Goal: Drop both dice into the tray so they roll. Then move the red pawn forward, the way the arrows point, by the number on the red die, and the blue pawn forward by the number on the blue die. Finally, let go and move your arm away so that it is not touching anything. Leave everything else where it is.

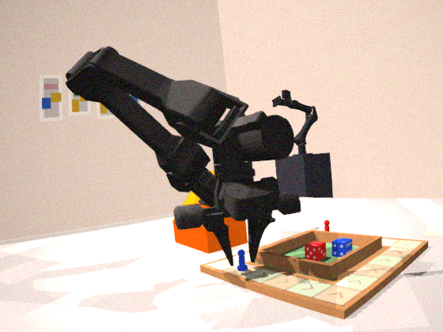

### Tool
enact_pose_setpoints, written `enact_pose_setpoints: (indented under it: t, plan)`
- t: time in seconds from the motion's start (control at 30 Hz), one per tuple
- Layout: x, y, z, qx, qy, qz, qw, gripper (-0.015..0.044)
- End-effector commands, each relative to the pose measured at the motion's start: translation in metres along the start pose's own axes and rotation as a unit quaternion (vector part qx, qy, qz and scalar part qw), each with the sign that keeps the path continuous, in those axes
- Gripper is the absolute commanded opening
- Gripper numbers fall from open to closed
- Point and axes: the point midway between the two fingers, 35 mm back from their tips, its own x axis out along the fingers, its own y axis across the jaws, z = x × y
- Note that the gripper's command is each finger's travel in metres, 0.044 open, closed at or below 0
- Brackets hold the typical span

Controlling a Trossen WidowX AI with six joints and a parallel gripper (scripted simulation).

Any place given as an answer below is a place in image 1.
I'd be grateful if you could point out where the blue die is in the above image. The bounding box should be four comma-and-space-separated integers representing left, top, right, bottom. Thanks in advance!
331, 238, 353, 258

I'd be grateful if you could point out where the red die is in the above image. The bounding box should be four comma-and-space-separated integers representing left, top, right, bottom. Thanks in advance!
305, 241, 327, 261

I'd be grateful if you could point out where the blue pawn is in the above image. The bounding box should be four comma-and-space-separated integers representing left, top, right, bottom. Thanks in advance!
237, 249, 248, 271

